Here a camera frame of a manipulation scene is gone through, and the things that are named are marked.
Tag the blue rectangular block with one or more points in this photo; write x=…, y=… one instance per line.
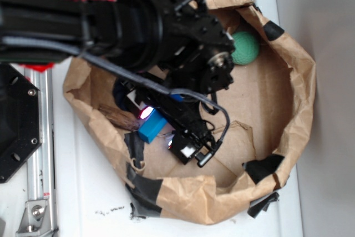
x=153, y=123

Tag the metal corner bracket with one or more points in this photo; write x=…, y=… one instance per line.
x=36, y=219

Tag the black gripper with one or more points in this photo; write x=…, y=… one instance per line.
x=192, y=138

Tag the green textured ball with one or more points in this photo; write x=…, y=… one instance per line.
x=247, y=48

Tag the aluminium extrusion rail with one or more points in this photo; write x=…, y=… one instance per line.
x=40, y=166

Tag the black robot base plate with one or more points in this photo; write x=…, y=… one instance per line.
x=20, y=121

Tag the brown wooden stick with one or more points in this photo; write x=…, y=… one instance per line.
x=120, y=118

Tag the brown paper bag bin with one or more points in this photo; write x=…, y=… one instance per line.
x=270, y=104

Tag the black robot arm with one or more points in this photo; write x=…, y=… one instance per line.
x=174, y=52

